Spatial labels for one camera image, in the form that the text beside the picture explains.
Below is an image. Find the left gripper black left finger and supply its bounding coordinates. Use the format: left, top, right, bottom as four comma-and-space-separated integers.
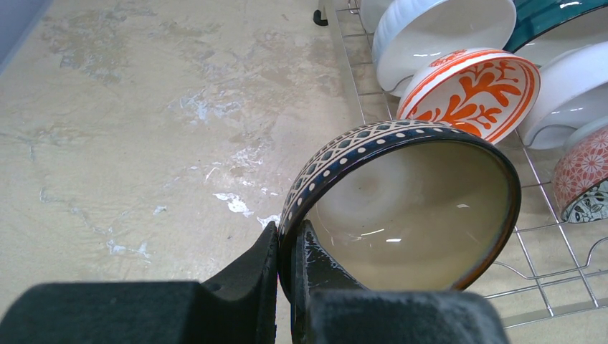
1, 223, 278, 343

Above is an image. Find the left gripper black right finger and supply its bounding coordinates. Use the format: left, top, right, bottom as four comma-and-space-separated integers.
290, 220, 508, 343

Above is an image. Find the stainless steel dish rack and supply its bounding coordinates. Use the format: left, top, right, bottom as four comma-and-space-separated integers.
305, 1, 607, 342

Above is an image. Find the dark brown glazed bowl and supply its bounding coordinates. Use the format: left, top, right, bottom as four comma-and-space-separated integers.
278, 120, 522, 297

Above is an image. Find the orange floral patterned bowl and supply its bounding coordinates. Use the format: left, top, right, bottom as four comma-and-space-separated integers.
396, 48, 541, 144

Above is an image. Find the white bowl with red rim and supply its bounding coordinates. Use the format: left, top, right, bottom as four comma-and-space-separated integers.
518, 42, 607, 150

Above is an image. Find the white and teal bowl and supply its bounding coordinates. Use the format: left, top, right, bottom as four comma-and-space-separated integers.
503, 0, 607, 67

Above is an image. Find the black and white patterned bowl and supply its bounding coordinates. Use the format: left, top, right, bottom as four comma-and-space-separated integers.
552, 125, 608, 224

